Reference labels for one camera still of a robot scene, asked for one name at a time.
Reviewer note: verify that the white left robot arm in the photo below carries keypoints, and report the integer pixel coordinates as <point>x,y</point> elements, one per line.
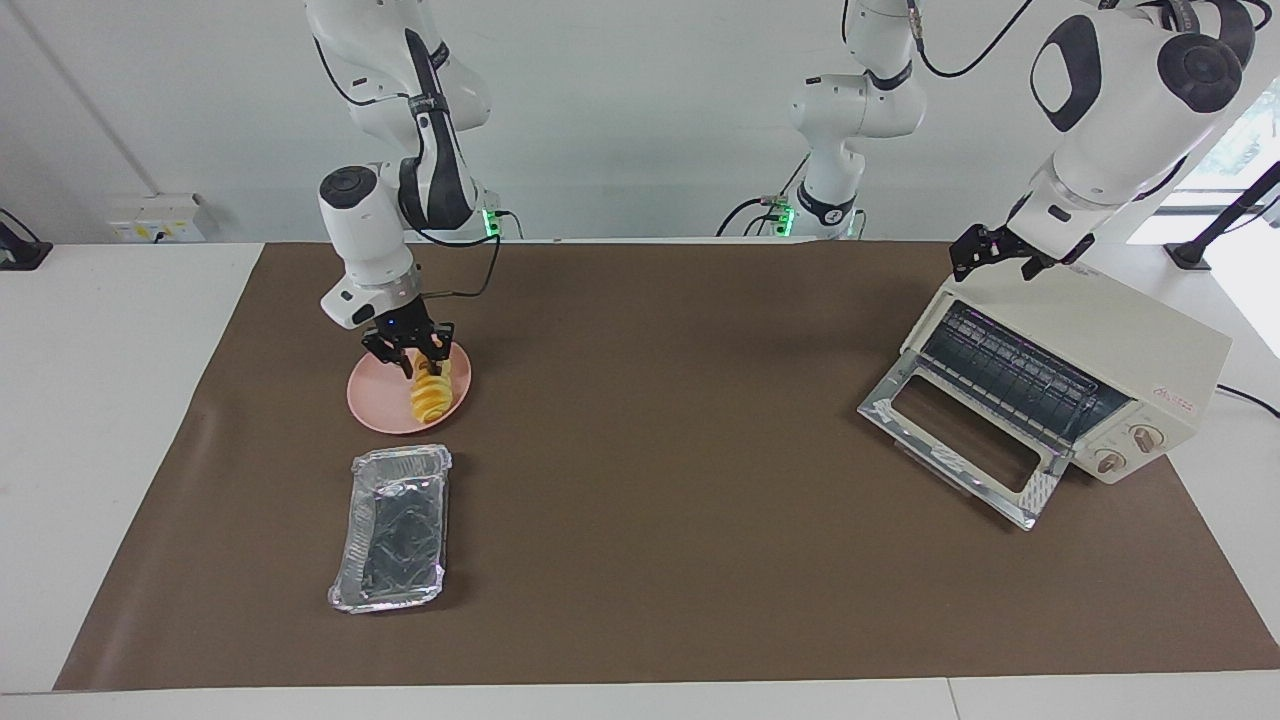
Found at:
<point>1120,90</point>

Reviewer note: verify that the white wall socket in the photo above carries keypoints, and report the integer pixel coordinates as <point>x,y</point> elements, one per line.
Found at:
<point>158,218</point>

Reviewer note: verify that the black clamp stand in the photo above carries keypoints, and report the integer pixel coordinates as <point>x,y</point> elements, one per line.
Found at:
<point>1220,220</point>
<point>22,250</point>

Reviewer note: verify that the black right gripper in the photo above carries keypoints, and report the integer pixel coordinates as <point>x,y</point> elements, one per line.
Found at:
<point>405,330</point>

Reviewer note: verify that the white toaster oven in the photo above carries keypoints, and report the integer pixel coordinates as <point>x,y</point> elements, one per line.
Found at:
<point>1120,340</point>

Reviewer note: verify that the brown table mat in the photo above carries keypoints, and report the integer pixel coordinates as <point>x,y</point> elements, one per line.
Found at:
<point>700,560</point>

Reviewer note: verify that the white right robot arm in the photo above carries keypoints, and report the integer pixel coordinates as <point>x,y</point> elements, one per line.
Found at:
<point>385,130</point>

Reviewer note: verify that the pink round plate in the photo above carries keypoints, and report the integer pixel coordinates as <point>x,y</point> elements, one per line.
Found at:
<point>380,405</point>

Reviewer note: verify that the aluminium foil tray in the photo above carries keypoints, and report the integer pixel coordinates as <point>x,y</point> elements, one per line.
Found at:
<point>395,530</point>

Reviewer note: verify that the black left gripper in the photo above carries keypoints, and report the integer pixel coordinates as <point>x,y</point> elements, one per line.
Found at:
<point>1030,245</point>

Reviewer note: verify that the glass oven door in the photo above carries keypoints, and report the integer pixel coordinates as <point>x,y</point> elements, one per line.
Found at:
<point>945,450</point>

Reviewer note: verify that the yellow striped bread loaf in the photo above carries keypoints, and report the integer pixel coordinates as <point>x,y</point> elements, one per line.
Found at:
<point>432,400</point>

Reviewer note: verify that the beige oven knob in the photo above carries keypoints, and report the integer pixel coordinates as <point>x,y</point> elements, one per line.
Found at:
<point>1146,438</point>
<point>1111,462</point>

